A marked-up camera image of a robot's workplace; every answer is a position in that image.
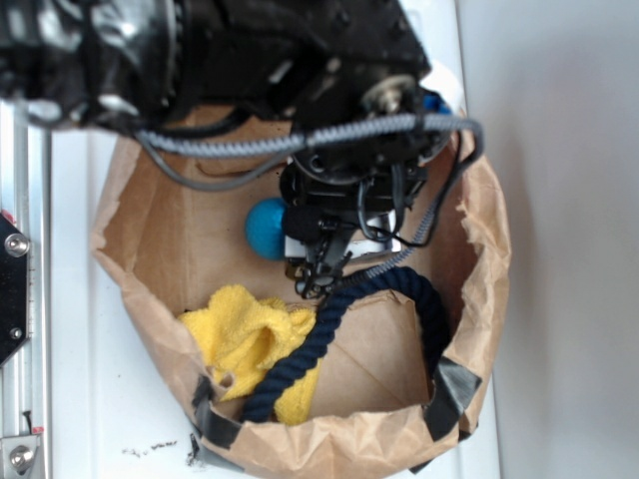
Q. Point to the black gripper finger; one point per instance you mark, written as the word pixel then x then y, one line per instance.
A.
pixel 316 267

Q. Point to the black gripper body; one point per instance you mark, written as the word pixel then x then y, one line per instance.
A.
pixel 315 208

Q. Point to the blue dimpled ball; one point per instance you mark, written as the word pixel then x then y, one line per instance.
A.
pixel 264 231

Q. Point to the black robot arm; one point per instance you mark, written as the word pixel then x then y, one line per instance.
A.
pixel 335 84

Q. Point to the yellow terry cloth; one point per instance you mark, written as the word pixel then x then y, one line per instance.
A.
pixel 242 338

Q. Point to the brown paper bag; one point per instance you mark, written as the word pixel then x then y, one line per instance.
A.
pixel 397 388

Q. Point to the black mounting plate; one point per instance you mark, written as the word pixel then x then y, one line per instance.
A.
pixel 15 248

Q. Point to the metal angle bracket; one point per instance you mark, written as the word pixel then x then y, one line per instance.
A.
pixel 363 248

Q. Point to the aluminium frame rail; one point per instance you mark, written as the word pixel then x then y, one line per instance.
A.
pixel 25 192

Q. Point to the metal corner bracket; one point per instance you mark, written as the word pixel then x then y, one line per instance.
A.
pixel 21 457

